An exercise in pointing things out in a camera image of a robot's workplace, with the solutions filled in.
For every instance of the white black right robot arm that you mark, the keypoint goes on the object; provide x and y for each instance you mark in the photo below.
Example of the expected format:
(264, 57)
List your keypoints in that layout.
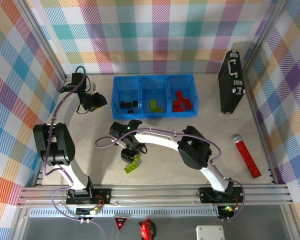
(195, 150)

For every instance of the aluminium frame post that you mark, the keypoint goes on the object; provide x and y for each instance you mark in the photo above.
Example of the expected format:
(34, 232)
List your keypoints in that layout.
(46, 42)
(263, 37)

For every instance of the white plastic box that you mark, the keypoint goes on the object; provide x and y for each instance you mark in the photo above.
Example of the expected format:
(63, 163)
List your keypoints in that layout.
(210, 232)

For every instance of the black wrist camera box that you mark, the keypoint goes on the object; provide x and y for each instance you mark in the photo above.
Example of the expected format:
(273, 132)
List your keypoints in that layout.
(78, 79)
(117, 129)

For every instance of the wide aluminium frame rail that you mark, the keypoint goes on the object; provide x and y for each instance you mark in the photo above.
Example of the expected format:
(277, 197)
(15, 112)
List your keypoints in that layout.
(152, 193)

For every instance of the red black triangle sign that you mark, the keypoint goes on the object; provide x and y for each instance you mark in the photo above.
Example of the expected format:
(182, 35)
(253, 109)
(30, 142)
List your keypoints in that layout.
(120, 222)

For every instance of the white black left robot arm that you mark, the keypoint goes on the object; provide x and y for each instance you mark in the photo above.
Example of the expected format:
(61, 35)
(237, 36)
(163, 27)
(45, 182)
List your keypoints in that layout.
(53, 145)

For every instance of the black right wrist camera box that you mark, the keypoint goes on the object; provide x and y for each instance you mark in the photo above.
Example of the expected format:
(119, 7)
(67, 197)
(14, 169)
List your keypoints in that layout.
(117, 129)

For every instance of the red black round device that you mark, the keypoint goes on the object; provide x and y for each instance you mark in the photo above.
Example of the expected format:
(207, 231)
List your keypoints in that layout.
(147, 228)

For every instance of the small circuit board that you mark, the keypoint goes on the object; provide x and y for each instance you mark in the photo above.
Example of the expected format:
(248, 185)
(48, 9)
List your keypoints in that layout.
(227, 210)
(88, 212)

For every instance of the aluminium table edge rail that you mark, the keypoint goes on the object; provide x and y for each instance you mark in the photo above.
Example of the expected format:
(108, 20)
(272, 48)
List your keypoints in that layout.
(39, 176)
(256, 112)

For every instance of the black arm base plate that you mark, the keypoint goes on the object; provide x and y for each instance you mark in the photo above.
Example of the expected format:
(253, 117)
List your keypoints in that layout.
(207, 195)
(102, 196)

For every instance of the red glitter toy microphone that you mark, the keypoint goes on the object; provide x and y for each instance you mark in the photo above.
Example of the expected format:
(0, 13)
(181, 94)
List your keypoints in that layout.
(247, 157)

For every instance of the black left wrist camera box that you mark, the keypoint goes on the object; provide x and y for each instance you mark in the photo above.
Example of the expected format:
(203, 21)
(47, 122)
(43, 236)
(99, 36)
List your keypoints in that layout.
(78, 79)

